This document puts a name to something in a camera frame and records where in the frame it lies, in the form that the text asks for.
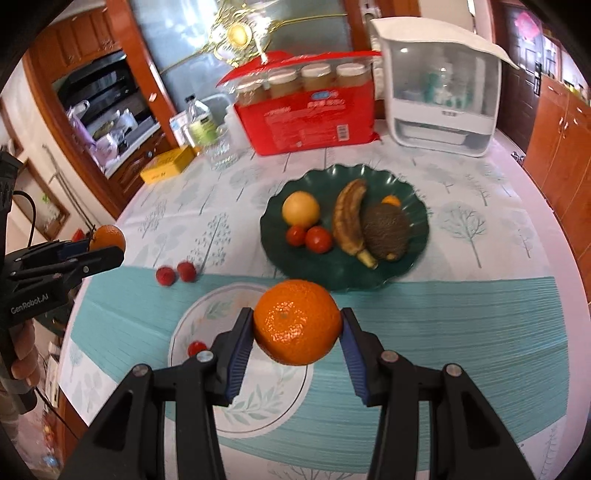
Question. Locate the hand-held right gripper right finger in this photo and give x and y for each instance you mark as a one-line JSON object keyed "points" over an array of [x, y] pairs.
{"points": [[353, 357]]}

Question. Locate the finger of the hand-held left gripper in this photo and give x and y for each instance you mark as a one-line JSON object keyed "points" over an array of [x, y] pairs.
{"points": [[99, 259], [71, 248]]}

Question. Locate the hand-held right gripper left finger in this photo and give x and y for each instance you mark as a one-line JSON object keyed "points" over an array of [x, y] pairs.
{"points": [[238, 364]]}

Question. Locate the small orange with stem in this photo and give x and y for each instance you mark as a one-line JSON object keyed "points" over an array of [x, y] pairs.
{"points": [[108, 237]]}

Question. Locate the white floral plate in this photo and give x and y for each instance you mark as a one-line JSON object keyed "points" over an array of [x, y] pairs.
{"points": [[258, 401]]}

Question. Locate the large orange mandarin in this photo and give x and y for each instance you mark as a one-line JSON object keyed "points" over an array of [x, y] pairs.
{"points": [[298, 323]]}

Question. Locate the dark green scalloped plate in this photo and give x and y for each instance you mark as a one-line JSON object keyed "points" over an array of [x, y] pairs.
{"points": [[323, 272]]}

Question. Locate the red tomato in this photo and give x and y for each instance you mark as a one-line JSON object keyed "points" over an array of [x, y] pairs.
{"points": [[319, 239]]}

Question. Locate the dark avocado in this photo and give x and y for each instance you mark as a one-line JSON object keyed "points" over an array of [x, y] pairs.
{"points": [[387, 233]]}

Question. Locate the small cherry tomato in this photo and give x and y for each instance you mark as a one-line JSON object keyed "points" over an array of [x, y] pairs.
{"points": [[296, 236], [197, 348]]}

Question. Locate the spotted ripe banana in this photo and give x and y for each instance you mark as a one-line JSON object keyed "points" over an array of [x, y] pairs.
{"points": [[346, 221]]}

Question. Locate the yellow orange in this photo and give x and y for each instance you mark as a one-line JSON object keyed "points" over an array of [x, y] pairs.
{"points": [[301, 209]]}

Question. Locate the small kumquat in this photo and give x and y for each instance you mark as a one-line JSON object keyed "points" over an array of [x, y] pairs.
{"points": [[391, 201]]}

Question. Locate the person's left hand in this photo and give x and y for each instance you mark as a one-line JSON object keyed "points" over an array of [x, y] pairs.
{"points": [[25, 350]]}

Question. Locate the red plum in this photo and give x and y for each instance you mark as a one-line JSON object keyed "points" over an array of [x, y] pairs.
{"points": [[165, 275], [186, 271]]}

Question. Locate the teal striped table runner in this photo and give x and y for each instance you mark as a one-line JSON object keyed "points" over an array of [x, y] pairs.
{"points": [[438, 332]]}

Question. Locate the wooden kitchen base cabinets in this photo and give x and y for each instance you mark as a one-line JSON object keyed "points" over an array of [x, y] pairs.
{"points": [[138, 166]]}

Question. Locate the yellow flat box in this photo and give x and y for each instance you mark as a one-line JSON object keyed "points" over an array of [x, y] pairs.
{"points": [[167, 164]]}

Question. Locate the small white carton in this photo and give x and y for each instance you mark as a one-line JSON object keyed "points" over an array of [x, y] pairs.
{"points": [[178, 125]]}

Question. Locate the black range hood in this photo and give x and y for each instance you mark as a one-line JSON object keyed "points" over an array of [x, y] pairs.
{"points": [[106, 87]]}

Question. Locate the clear drinking glass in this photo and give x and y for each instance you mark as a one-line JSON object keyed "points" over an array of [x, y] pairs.
{"points": [[221, 147]]}

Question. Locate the clear bottle green label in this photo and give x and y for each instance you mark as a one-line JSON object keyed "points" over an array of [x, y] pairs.
{"points": [[199, 122]]}

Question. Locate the white lid jar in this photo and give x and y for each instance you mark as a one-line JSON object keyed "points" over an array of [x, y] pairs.
{"points": [[253, 90], [283, 84], [351, 75], [316, 77]]}

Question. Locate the frosted glass door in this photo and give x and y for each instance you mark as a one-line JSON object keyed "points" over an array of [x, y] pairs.
{"points": [[184, 41]]}

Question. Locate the red plastic package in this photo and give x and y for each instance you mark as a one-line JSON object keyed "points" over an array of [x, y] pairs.
{"points": [[314, 124]]}

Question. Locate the white bottle sterilizer appliance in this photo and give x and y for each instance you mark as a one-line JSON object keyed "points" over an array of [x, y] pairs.
{"points": [[443, 124]]}

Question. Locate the tall wooden cabinets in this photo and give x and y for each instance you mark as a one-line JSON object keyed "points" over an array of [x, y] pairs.
{"points": [[563, 147]]}

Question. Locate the dark wooden entrance door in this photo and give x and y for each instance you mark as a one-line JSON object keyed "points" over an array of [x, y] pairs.
{"points": [[519, 92]]}

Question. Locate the wooden kitchen wall cabinets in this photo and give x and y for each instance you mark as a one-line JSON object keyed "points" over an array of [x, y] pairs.
{"points": [[78, 41]]}

